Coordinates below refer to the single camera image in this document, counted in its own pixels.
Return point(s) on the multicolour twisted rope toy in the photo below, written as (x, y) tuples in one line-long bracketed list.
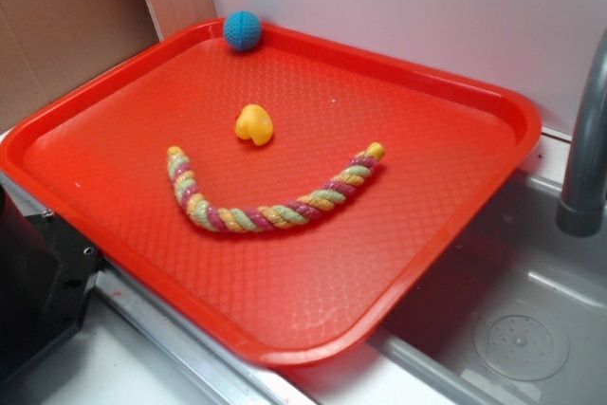
[(299, 212)]

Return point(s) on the brown cardboard box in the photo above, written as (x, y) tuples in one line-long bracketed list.
[(50, 47)]

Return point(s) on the yellow rubber duck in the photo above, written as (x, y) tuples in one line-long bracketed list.
[(254, 123)]

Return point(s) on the grey toy faucet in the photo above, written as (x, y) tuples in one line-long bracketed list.
[(583, 194)]

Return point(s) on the blue textured ball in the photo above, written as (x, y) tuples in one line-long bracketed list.
[(242, 30)]

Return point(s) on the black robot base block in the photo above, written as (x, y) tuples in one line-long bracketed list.
[(47, 273)]

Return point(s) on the red plastic tray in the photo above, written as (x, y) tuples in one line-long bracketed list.
[(97, 157)]

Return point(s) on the grey plastic toy sink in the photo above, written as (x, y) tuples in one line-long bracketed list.
[(514, 312)]

